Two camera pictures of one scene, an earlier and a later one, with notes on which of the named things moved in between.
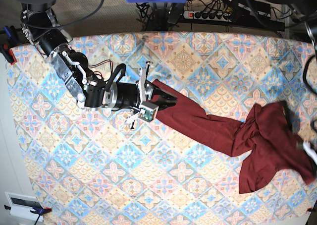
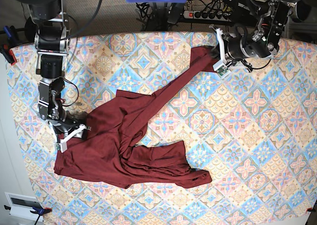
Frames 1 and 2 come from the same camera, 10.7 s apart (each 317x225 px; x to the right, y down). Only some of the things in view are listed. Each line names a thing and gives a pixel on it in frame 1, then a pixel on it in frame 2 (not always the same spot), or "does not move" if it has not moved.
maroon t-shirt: (266, 137) -> (104, 152)
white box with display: (21, 205) does not move
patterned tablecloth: (88, 166) does not move
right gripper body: (306, 145) -> (236, 48)
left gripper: (130, 96) -> (71, 127)
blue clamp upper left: (13, 39) does not move
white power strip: (213, 16) does not move
